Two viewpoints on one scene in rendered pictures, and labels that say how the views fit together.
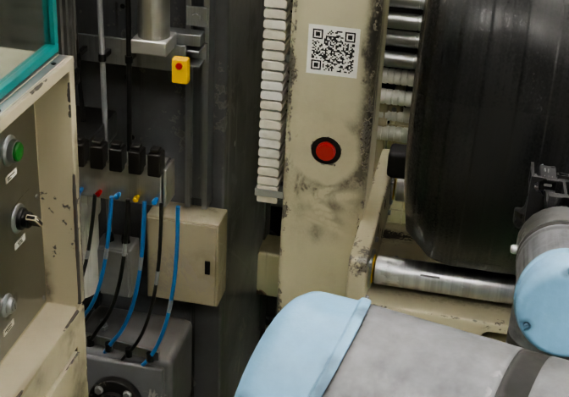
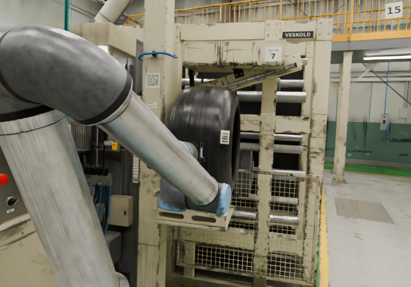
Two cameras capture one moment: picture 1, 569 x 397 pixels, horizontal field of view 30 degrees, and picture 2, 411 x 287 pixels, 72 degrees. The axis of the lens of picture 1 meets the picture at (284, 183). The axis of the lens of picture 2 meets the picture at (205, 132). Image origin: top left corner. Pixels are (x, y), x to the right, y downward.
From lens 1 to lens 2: 0.58 m
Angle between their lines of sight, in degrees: 24
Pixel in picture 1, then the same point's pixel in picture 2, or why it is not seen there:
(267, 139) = (135, 163)
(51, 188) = not seen: hidden behind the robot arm
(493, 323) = (195, 212)
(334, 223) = (153, 187)
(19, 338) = not seen: hidden behind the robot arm
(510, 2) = (186, 108)
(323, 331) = not seen: outside the picture
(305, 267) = (145, 202)
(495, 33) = (182, 114)
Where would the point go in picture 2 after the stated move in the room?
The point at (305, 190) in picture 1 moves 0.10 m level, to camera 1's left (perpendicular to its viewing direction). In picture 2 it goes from (145, 177) to (126, 177)
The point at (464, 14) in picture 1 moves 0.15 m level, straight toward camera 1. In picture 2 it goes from (175, 111) to (164, 110)
